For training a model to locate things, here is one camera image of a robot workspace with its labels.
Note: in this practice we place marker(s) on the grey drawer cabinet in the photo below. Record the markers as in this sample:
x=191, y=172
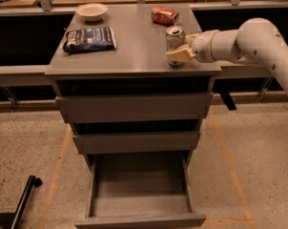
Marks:
x=138, y=65

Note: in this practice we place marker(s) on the grey metal rail frame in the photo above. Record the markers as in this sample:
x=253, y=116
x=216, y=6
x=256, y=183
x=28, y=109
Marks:
x=33, y=75

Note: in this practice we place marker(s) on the white ceramic bowl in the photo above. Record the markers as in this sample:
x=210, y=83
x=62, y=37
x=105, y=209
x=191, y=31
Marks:
x=92, y=12

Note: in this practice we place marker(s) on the grey open bottom drawer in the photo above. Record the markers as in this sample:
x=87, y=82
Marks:
x=140, y=191

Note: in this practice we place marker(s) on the grey top drawer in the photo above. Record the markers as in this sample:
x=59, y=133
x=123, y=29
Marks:
x=137, y=107

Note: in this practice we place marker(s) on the red soda can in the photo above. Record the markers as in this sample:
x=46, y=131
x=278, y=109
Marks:
x=164, y=16

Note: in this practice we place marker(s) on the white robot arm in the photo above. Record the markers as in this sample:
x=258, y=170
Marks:
x=256, y=41

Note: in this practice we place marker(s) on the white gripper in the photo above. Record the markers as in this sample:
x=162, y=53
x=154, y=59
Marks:
x=203, y=48

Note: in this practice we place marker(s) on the green silver 7up can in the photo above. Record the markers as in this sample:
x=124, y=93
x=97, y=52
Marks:
x=175, y=37

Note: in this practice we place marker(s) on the grey middle drawer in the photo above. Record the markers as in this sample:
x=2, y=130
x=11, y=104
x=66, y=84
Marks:
x=136, y=142

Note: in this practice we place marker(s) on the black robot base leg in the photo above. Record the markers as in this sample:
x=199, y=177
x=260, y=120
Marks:
x=11, y=220

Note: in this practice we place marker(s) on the dark blue chip bag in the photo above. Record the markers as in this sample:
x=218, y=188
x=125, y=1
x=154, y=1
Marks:
x=89, y=40

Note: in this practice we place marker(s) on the black bracket under rail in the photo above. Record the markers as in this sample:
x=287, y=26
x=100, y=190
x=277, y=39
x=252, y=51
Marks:
x=229, y=102

